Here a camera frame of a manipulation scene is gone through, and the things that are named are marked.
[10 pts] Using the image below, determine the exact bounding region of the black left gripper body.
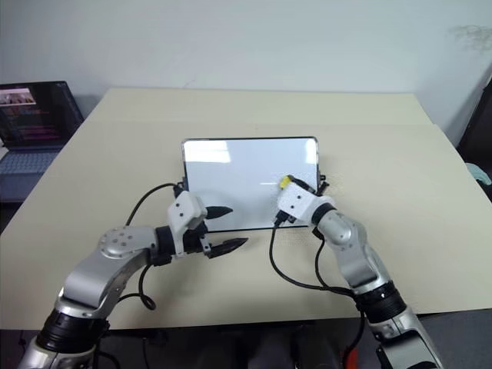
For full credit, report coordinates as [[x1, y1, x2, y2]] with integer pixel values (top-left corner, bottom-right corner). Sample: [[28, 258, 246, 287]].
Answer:
[[181, 219, 213, 258]]

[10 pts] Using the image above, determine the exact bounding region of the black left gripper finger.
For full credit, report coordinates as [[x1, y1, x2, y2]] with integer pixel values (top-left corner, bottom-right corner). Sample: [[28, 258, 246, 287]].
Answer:
[[205, 206, 234, 221], [209, 237, 250, 258]]

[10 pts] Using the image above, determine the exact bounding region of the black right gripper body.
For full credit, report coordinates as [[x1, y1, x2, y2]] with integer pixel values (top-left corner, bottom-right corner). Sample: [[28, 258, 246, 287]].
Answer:
[[291, 175, 321, 197]]

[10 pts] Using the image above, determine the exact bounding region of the teal cloth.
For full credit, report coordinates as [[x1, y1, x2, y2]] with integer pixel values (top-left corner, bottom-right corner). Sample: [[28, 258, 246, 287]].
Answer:
[[464, 161, 487, 182]]

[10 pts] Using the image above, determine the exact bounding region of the black chair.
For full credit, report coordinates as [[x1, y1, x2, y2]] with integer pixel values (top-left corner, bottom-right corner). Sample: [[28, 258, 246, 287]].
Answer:
[[456, 63, 492, 163]]

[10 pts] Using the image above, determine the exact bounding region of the open grey laptop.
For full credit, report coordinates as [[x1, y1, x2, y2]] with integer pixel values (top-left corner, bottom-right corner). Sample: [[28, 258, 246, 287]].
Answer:
[[0, 80, 85, 203]]

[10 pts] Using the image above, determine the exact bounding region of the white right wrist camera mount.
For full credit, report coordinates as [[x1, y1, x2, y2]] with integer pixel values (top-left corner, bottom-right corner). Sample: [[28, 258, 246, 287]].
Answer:
[[276, 180, 336, 228]]

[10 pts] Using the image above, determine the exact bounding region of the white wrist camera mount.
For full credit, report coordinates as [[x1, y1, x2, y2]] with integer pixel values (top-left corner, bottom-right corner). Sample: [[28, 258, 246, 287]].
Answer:
[[276, 180, 336, 228], [166, 191, 209, 257]]

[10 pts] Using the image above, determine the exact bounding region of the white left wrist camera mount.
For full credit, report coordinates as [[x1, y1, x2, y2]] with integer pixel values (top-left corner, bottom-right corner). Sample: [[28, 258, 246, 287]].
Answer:
[[166, 191, 209, 257]]

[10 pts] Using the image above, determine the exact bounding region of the whiteboard with black frame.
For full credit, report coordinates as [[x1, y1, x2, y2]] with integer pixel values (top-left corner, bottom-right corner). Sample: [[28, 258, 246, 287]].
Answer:
[[179, 135, 331, 234]]

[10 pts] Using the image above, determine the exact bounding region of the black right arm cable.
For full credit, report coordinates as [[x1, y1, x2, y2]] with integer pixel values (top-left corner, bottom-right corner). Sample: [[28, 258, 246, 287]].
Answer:
[[268, 210, 366, 349]]

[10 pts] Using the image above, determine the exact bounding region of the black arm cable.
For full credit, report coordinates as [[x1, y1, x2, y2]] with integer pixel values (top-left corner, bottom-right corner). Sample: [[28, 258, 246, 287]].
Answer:
[[268, 210, 366, 349], [115, 183, 185, 311]]

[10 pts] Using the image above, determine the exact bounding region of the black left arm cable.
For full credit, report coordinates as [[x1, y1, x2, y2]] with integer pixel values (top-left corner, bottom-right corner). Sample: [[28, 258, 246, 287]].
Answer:
[[115, 183, 185, 311]]

